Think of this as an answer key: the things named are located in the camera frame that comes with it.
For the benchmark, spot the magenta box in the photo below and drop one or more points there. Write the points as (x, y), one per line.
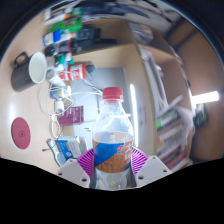
(71, 115)

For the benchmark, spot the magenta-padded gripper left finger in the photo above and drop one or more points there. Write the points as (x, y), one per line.
(71, 171)

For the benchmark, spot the wooden shelf unit with books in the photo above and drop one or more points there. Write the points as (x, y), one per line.
(166, 126)

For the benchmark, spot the white and blue box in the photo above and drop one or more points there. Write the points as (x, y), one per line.
(68, 147)

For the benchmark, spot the black mug white inside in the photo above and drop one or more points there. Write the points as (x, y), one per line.
(23, 75)

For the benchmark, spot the ceiling tube light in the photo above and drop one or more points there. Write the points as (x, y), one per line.
(205, 97)

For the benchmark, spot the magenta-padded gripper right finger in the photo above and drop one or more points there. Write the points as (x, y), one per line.
(153, 170)

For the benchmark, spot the clear red-capped drink bottle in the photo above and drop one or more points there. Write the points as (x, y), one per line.
(112, 150)

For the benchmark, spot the flat round red coaster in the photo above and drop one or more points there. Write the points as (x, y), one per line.
(20, 133)

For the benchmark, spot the white bottle blue cap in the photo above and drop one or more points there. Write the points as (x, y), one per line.
(51, 37)

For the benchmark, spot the white LED desk lamp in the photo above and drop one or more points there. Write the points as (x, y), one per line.
(133, 113)

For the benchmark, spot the green jar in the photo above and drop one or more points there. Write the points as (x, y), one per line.
(70, 26)

